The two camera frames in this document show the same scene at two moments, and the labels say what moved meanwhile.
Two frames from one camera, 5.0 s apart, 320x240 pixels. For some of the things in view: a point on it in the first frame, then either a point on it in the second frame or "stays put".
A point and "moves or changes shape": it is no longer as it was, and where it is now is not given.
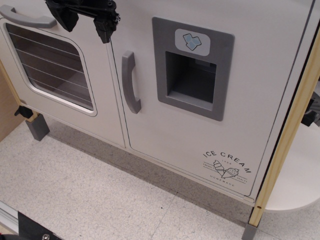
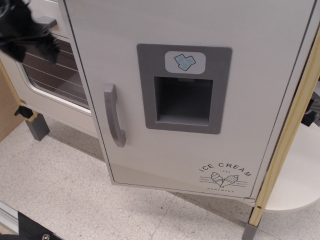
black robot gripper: (106, 16) → (20, 33)
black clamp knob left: (25, 111) stays put
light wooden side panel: (9, 103) stays put
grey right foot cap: (249, 232) stays put
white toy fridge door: (200, 83) moves or changes shape
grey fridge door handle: (128, 62) → (112, 110)
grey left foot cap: (38, 127) stays put
